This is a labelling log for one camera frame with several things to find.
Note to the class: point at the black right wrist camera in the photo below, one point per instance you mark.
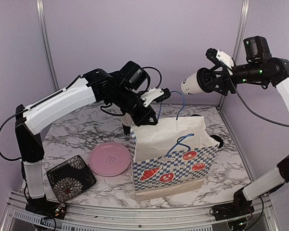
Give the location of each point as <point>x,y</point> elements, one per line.
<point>256,50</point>

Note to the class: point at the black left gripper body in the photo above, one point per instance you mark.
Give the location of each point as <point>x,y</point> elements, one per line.
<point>124,100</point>

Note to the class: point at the pink round plate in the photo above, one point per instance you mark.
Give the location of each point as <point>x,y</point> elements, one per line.
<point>109,159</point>

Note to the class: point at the aluminium frame post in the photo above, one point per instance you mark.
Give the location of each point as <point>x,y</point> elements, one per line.
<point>243,19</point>
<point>46,43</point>

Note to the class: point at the black floral square plate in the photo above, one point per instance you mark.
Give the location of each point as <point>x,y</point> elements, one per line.
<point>70,178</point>

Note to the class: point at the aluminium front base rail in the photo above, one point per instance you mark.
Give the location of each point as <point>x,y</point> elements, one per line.
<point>96,218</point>

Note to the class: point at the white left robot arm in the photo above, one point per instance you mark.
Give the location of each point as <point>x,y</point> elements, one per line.
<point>95,86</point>

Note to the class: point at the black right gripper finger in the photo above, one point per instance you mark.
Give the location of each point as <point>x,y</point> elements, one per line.
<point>215,71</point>
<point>216,86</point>

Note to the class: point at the stack of black lids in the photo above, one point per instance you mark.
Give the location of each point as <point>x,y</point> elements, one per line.
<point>218,139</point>

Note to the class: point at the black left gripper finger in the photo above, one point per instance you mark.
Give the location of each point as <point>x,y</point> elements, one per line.
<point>147,121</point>
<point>151,114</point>

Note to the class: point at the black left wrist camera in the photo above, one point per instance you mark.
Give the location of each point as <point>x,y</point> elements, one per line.
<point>133,76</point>

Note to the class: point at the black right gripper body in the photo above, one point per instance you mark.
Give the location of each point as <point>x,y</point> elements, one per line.
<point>254,72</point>

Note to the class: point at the black cup holding straws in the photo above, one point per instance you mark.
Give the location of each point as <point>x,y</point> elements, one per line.
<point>126,124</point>

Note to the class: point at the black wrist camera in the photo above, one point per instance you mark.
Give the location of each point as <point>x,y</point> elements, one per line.
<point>256,50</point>
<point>133,76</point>

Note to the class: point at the blue checkered paper bag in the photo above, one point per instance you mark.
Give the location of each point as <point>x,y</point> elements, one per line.
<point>171,157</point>

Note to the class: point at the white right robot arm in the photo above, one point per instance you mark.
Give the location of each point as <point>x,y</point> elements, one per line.
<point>257,111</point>

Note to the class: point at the right aluminium frame post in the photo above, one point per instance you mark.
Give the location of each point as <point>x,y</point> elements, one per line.
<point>243,19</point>

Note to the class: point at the left aluminium frame post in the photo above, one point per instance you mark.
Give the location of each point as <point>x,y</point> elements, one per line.
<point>46,43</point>

